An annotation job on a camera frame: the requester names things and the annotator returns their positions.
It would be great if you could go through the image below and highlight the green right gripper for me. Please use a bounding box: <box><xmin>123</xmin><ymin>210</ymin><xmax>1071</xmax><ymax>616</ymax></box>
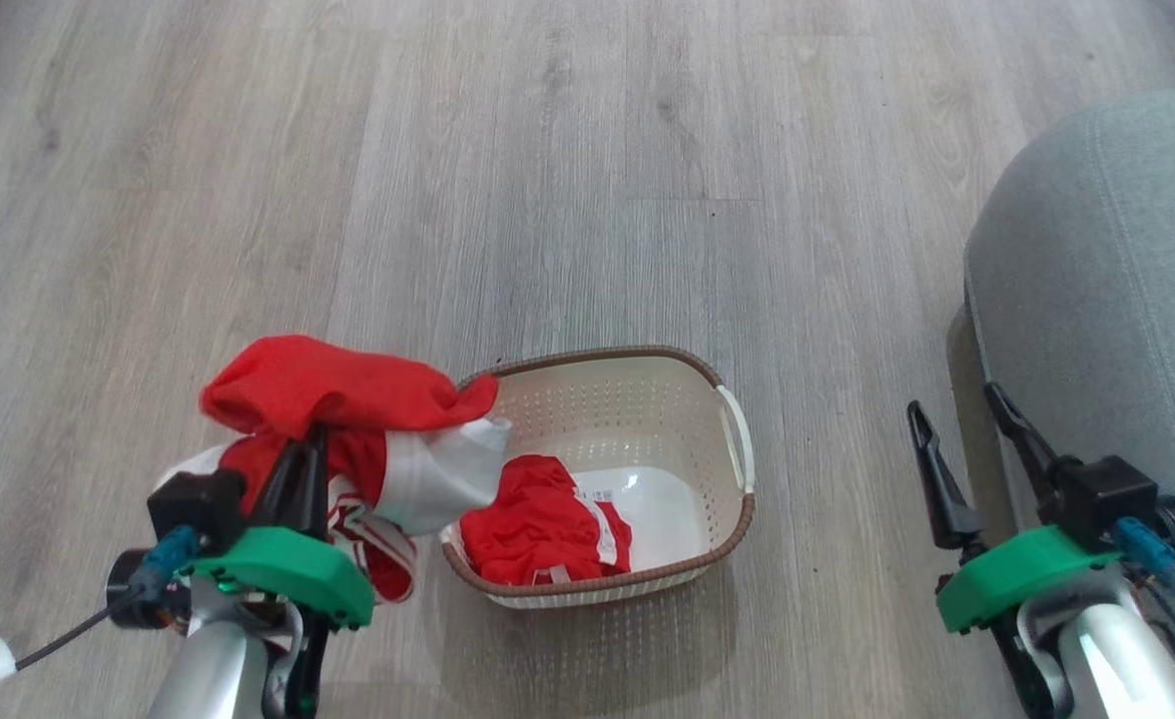
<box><xmin>906</xmin><ymin>381</ymin><xmax>1124</xmax><ymax>636</ymax></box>

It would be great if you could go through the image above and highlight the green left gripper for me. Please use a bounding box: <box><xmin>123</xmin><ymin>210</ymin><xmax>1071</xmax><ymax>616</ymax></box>
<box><xmin>181</xmin><ymin>423</ymin><xmax>377</xmax><ymax>632</ymax></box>

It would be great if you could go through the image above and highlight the red and white jersey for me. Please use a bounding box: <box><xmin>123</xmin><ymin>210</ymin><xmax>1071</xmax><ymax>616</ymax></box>
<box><xmin>153</xmin><ymin>335</ymin><xmax>514</xmax><ymax>605</ymax></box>

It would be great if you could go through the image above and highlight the red garment with white trim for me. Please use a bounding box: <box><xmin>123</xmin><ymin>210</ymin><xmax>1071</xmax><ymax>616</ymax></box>
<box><xmin>458</xmin><ymin>453</ymin><xmax>634</xmax><ymax>587</ymax></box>

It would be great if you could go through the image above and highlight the grey fabric sofa seat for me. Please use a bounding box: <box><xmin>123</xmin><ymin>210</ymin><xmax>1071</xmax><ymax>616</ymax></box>
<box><xmin>949</xmin><ymin>88</ymin><xmax>1175</xmax><ymax>712</ymax></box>

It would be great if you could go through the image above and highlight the cream basket with brown rim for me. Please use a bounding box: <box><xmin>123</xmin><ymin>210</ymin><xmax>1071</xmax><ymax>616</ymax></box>
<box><xmin>437</xmin><ymin>345</ymin><xmax>757</xmax><ymax>610</ymax></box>

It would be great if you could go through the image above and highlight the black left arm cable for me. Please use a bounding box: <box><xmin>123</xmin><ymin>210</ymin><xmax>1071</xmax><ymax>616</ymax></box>
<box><xmin>10</xmin><ymin>589</ymin><xmax>144</xmax><ymax>672</ymax></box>

